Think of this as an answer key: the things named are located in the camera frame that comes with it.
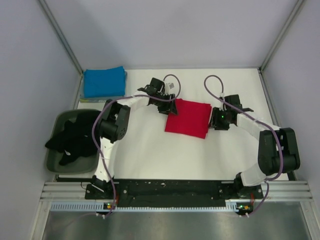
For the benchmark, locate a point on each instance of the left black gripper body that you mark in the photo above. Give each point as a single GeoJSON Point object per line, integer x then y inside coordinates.
{"type": "Point", "coordinates": [164, 106]}

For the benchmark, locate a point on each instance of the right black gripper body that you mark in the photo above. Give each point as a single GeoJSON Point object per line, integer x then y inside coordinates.
{"type": "Point", "coordinates": [220, 119]}

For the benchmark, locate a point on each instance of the red t shirt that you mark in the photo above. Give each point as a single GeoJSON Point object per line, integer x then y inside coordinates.
{"type": "Point", "coordinates": [192, 119]}

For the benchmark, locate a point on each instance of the black t shirt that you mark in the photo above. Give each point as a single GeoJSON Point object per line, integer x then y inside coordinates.
{"type": "Point", "coordinates": [75, 140]}

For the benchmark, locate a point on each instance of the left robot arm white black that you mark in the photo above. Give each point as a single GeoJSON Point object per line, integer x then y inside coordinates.
{"type": "Point", "coordinates": [112, 124]}

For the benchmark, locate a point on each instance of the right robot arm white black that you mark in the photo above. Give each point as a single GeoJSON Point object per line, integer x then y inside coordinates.
{"type": "Point", "coordinates": [277, 147]}

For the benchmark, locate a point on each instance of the folded blue t shirt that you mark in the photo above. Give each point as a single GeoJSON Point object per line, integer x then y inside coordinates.
{"type": "Point", "coordinates": [104, 82]}

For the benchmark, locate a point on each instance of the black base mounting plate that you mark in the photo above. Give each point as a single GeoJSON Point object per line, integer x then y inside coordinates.
{"type": "Point", "coordinates": [159, 193]}

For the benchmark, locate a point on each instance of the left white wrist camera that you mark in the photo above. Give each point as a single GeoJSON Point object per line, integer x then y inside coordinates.
{"type": "Point", "coordinates": [168, 88]}

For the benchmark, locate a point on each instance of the aluminium frame rail front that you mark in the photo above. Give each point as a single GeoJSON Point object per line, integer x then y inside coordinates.
{"type": "Point", "coordinates": [279, 191]}

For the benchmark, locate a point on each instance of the right aluminium corner post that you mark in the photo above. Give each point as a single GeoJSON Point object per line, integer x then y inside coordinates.
{"type": "Point", "coordinates": [282, 34]}

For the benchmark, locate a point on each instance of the aluminium corner post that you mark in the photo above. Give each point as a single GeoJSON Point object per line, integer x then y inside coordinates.
{"type": "Point", "coordinates": [282, 34]}
{"type": "Point", "coordinates": [60, 35]}

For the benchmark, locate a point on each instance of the grey slotted cable duct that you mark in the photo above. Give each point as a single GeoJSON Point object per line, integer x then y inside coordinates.
{"type": "Point", "coordinates": [105, 206]}

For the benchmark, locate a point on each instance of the left aluminium corner post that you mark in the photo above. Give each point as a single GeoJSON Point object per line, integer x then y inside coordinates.
{"type": "Point", "coordinates": [60, 35]}

